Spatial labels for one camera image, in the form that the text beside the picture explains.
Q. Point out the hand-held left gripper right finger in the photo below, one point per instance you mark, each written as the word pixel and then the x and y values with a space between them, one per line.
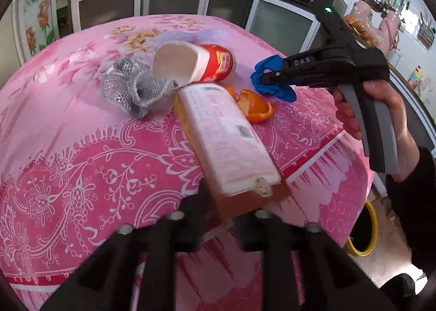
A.
pixel 252 232

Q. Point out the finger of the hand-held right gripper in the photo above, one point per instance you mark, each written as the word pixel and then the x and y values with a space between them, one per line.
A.
pixel 299 79
pixel 313 59

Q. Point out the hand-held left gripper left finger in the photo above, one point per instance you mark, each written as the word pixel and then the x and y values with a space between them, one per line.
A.
pixel 194 215

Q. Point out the blue glove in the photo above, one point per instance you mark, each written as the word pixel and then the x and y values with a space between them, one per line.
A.
pixel 267 64

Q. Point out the orange peel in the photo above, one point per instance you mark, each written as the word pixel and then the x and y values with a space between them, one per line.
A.
pixel 255 106

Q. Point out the red instant noodle cup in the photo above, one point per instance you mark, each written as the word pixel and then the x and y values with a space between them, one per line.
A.
pixel 214 62

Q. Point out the orange paper carton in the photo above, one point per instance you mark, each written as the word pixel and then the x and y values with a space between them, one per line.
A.
pixel 224 134

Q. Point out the yellow rimmed waste bin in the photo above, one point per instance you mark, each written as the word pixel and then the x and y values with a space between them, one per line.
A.
pixel 374 226

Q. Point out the silver mesh scrubber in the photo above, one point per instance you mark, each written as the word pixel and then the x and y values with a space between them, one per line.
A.
pixel 133 86

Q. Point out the person's right forearm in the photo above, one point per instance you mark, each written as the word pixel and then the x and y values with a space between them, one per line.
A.
pixel 415 212

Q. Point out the person's right hand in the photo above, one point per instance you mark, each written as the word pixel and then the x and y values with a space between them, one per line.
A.
pixel 403 134

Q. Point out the plastic bag of fried snacks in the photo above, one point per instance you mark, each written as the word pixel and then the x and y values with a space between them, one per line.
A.
pixel 361 30

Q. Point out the tall pink thermos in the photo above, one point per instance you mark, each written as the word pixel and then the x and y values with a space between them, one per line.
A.
pixel 388 33

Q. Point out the pink thermos with dark lid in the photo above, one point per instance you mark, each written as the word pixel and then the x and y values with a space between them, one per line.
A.
pixel 361 11

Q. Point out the yellow dish soap bottle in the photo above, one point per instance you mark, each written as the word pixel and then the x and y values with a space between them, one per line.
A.
pixel 416 77

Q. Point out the pink floral blanket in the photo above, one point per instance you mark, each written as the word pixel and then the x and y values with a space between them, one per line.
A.
pixel 85 147

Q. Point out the glass door with rose print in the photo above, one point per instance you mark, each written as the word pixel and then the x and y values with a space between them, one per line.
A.
pixel 41 21

